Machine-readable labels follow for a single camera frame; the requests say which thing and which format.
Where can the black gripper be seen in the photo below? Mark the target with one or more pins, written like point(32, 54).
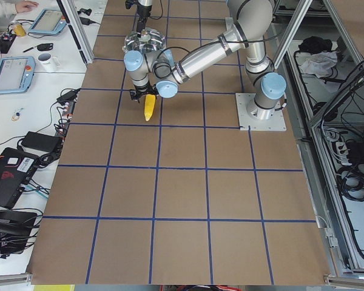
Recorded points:
point(142, 11)
point(141, 91)

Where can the yellow corn cob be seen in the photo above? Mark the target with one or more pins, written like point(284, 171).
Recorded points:
point(149, 106)

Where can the glass pot lid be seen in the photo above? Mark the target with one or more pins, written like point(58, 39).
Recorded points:
point(144, 41)

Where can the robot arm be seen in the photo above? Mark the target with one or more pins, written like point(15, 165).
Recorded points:
point(153, 71)
point(143, 10)

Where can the white mug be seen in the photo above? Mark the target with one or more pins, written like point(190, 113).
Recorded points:
point(49, 62)

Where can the blue teach pendant far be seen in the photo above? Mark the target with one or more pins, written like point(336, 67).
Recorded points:
point(48, 22)

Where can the blue teach pendant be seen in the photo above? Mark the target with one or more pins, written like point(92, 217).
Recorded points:
point(16, 74)
point(48, 22)

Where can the black power adapter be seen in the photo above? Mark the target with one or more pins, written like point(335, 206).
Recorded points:
point(41, 142)

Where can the blue teach pendant near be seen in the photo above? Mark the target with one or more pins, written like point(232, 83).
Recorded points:
point(16, 74)

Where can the black laptop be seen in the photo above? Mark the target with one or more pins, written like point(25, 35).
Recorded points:
point(16, 170)

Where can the aluminium frame post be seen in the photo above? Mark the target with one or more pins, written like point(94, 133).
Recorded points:
point(69, 11)

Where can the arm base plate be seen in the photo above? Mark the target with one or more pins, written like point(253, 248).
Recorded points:
point(252, 117)

